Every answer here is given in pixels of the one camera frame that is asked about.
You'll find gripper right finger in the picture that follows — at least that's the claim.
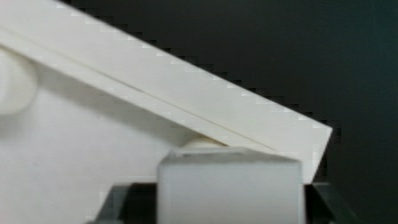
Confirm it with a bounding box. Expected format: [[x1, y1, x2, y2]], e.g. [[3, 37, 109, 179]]
[[305, 182, 362, 224]]

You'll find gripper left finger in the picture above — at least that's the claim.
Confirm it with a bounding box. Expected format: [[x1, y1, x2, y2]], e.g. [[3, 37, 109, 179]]
[[86, 183, 155, 224]]

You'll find white leg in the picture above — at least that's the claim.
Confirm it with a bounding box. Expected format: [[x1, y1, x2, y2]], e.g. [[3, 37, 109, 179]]
[[155, 139, 305, 224]]

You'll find white square tabletop tray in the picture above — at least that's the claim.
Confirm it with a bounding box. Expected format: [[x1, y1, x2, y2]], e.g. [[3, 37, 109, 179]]
[[0, 0, 331, 224]]

